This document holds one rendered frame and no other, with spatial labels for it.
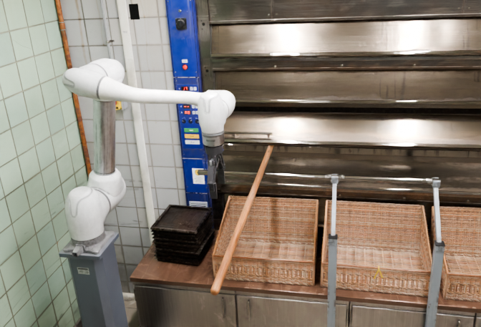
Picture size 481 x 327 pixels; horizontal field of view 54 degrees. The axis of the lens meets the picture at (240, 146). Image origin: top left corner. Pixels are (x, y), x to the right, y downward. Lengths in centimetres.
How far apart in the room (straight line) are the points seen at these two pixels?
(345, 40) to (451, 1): 54
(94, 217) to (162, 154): 88
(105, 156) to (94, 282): 59
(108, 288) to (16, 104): 104
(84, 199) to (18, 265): 70
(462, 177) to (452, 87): 52
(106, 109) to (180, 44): 71
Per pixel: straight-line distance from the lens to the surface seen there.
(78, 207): 225
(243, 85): 273
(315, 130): 272
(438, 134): 276
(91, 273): 239
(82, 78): 206
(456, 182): 292
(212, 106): 185
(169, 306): 289
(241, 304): 274
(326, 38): 263
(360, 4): 262
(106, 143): 231
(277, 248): 293
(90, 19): 297
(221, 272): 171
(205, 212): 291
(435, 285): 252
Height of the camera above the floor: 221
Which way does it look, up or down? 21 degrees down
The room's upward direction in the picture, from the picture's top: 3 degrees counter-clockwise
